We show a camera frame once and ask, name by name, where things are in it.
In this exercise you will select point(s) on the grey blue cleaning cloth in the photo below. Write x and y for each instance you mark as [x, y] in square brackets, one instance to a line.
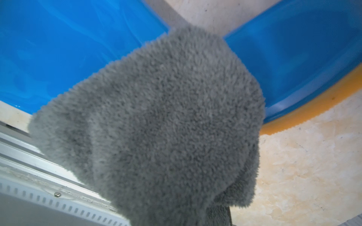
[168, 134]

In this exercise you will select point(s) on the blue rubber boot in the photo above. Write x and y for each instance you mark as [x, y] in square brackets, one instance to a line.
[306, 55]

